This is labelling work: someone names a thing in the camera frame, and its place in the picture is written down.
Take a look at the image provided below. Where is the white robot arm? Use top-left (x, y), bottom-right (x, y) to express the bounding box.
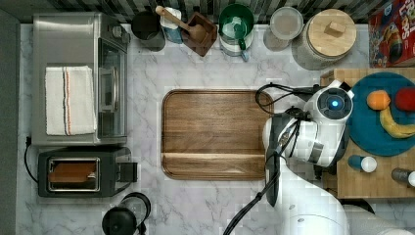
top-left (262, 80), bottom-right (414, 235)

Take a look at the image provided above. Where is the wooden cutting board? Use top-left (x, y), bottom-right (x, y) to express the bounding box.
top-left (161, 89), bottom-right (274, 180)

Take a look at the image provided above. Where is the dark wooden salt box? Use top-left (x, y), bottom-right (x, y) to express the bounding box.
top-left (180, 12), bottom-right (218, 58)

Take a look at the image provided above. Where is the wooden spoon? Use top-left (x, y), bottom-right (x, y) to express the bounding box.
top-left (156, 6), bottom-right (207, 43)

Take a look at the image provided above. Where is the white blue container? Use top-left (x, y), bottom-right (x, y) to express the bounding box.
top-left (161, 7), bottom-right (182, 44)

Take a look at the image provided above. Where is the stacked mugs green top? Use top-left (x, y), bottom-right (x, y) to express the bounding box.
top-left (218, 3), bottom-right (254, 62)

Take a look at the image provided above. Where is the black cup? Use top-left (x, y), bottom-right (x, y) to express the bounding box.
top-left (131, 11), bottom-right (165, 52)

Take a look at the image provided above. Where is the clear lidded jar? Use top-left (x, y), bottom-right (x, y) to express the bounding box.
top-left (263, 7), bottom-right (303, 51)

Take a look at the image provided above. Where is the black coffee kettle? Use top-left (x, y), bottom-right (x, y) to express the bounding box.
top-left (102, 192), bottom-right (151, 235)

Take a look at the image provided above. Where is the white striped towel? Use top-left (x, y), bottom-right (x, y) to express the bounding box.
top-left (45, 66), bottom-right (97, 136)

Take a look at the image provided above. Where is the stainless toaster oven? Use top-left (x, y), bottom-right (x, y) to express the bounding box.
top-left (32, 12), bottom-right (130, 146)

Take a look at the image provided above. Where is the jar with wooden lid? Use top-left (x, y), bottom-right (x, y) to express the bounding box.
top-left (292, 9), bottom-right (357, 71)

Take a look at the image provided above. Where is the black toaster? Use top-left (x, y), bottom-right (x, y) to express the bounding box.
top-left (38, 146), bottom-right (138, 198)

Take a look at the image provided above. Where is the blue plate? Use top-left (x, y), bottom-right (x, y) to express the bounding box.
top-left (347, 72), bottom-right (415, 157)

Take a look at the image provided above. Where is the blue salt shaker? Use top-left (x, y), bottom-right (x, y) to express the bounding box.
top-left (347, 155), bottom-right (378, 173)

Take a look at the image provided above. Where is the orange fruit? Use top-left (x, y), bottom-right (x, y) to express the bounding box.
top-left (366, 90), bottom-right (391, 111)

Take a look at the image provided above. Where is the yellow banana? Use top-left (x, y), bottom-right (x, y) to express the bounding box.
top-left (380, 108), bottom-right (415, 139)

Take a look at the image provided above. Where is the red apple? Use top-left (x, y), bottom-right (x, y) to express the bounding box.
top-left (394, 87), bottom-right (415, 112)

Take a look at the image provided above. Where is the grey pepper shaker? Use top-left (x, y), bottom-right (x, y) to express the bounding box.
top-left (392, 167), bottom-right (415, 187)

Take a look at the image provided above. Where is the cereal box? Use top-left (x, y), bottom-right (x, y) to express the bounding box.
top-left (368, 0), bottom-right (415, 68)

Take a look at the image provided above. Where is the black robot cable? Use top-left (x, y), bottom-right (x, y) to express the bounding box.
top-left (222, 82), bottom-right (322, 235)

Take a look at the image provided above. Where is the toaster power cord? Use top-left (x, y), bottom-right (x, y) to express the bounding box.
top-left (23, 136), bottom-right (40, 184)

